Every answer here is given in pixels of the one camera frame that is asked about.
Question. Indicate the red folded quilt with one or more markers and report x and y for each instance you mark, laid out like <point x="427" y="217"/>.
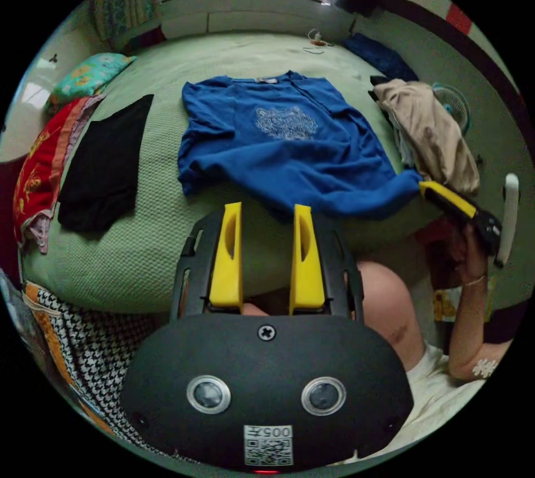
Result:
<point x="37" y="177"/>

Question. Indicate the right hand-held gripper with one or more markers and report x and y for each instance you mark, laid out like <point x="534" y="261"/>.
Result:
<point x="489" y="231"/>

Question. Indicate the person's body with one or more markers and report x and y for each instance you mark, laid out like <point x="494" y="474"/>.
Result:
<point x="388" y="302"/>

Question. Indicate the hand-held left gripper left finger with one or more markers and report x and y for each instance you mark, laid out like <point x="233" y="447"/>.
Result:
<point x="223" y="273"/>

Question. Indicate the dark blue cloth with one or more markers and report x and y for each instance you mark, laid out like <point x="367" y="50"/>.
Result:
<point x="380" y="55"/>

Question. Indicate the blue-rimmed fan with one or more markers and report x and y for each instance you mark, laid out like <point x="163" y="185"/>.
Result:
<point x="455" y="105"/>

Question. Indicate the blue t-shirt with print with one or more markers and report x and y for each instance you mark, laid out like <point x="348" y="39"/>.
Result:
<point x="284" y="160"/>

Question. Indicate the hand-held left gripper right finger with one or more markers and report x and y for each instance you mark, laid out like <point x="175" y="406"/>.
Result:
<point x="309" y="277"/>

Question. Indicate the houndstooth patterned blanket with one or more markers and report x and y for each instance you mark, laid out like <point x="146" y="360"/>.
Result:
<point x="87" y="344"/>

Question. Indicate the patterned curtain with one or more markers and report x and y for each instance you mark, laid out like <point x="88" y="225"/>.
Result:
<point x="125" y="1"/>

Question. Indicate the person's right hand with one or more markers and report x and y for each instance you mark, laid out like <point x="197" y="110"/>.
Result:
<point x="470" y="260"/>

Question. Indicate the teal floral pillow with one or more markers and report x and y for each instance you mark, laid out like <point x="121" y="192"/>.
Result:
<point x="87" y="76"/>

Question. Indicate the black garment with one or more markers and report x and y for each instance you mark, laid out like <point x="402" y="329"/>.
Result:
<point x="104" y="164"/>

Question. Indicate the bed with green mat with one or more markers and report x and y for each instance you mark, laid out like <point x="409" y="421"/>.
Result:
<point x="146" y="248"/>

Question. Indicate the pile of clothes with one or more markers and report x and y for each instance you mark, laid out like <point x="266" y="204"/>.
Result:
<point x="434" y="131"/>

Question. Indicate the person's right forearm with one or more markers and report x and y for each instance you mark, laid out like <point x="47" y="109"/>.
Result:
<point x="468" y="327"/>

